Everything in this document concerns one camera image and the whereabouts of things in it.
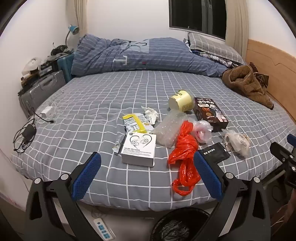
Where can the yellow paper cup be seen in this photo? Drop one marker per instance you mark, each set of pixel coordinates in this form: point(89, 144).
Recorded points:
point(182, 99)

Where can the black gadget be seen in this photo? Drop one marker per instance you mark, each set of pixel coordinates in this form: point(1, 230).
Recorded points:
point(59, 49)

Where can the black power adapter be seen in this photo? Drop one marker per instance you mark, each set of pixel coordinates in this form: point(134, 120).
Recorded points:
point(29, 132)

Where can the dark snack box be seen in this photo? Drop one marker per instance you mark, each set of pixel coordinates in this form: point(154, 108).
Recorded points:
point(209, 113)

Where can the brown fleece garment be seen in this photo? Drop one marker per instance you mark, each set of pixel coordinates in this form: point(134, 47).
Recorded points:
point(242, 81)

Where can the white power strip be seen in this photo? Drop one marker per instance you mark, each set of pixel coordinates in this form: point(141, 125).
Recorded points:
point(103, 229)

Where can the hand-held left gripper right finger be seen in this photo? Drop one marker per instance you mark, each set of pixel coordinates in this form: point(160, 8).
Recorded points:
point(208, 176)

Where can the white round object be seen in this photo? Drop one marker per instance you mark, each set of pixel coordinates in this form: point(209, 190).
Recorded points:
point(32, 64)

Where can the grey checked bed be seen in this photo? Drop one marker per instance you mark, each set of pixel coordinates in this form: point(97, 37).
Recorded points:
point(92, 104)

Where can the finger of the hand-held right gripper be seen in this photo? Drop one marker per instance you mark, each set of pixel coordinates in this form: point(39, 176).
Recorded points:
point(281, 153)
point(291, 139)

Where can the white tissue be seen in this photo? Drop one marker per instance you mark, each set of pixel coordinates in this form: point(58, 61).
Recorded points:
point(150, 113)

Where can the white face mask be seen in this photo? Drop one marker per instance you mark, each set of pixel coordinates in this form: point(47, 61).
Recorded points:
point(240, 142)

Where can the beige curtain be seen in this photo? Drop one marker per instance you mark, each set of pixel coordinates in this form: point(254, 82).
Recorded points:
point(238, 23)
point(81, 14)

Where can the teal suitcase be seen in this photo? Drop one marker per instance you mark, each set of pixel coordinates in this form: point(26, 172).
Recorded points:
point(66, 67)

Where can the dark patterned cloth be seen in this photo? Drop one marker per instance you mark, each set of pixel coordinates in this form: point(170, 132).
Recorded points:
point(222, 60)

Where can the white charger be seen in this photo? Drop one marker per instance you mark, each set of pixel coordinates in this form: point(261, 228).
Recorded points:
point(46, 112)

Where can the white earphone box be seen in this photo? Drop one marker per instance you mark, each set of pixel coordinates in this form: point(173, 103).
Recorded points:
point(138, 150)

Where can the wooden headboard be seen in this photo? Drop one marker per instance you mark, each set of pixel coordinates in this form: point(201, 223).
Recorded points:
point(277, 60)

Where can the black sachet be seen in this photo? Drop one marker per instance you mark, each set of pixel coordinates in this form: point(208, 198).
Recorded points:
point(215, 151)

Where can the grey suitcase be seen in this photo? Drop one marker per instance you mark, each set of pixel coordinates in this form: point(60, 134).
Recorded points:
point(41, 88)

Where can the blue striped duvet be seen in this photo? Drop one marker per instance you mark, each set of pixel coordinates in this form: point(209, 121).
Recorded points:
point(161, 55)

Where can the blue desk lamp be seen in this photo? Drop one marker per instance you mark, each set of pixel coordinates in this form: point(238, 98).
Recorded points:
point(74, 29)

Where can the brown diamond pattern cloth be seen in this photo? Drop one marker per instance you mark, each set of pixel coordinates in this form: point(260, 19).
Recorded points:
point(261, 77)

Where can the clear bubble wrap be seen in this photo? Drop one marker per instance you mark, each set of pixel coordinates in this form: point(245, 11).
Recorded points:
point(168, 129)

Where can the small clear wrapper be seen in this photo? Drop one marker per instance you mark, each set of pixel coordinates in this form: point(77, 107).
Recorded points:
point(119, 143)

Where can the black trash bin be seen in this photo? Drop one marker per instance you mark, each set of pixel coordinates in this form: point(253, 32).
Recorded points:
point(175, 227)

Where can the clear bag with red print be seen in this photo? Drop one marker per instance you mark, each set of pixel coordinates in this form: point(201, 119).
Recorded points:
point(202, 133)

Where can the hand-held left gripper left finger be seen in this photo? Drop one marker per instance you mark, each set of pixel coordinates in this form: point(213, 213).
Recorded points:
point(86, 176)

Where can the orange plastic bag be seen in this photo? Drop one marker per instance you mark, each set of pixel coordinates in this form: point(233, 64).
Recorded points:
point(185, 148)

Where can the yellow packet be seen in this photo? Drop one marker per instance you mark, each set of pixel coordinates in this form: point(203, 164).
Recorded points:
point(133, 121)

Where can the grey checked pillow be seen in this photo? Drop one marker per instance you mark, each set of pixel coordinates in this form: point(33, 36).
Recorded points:
point(212, 46)

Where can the dark window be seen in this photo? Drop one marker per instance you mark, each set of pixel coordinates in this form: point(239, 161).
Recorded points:
point(196, 16)

